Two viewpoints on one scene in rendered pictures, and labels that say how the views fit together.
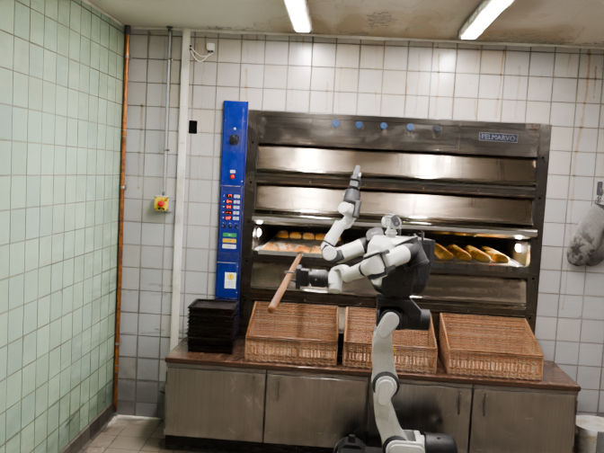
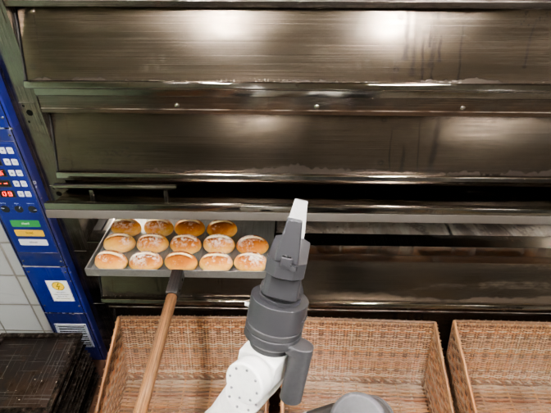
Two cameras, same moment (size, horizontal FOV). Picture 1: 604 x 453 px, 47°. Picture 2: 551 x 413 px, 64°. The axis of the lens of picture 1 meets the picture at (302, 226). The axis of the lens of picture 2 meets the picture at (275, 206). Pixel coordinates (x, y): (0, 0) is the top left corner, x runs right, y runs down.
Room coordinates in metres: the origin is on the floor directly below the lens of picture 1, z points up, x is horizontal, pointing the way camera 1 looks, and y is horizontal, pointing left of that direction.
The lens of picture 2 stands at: (3.51, -0.25, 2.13)
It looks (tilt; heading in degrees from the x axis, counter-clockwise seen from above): 37 degrees down; 358
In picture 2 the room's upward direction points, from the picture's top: straight up
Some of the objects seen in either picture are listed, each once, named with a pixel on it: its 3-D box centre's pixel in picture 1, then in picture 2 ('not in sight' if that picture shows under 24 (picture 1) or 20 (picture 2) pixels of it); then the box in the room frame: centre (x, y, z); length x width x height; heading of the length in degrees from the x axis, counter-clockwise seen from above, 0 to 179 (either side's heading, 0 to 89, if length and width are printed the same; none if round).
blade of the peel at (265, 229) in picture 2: (302, 251); (189, 233); (4.61, -0.01, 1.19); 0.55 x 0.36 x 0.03; 87
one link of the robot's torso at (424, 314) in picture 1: (403, 313); not in sight; (3.68, -0.56, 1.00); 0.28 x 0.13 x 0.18; 87
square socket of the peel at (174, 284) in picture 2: not in sight; (175, 284); (4.38, 0.00, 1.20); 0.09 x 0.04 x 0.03; 177
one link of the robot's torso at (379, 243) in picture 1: (399, 262); not in sight; (3.69, -0.53, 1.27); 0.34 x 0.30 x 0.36; 18
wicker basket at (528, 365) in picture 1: (488, 344); (546, 404); (4.25, -1.19, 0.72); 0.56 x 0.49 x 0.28; 86
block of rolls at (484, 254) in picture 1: (466, 252); not in sight; (4.96, -1.18, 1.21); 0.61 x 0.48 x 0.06; 177
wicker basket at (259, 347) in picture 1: (293, 332); (186, 397); (4.32, 0.02, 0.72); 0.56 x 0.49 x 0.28; 88
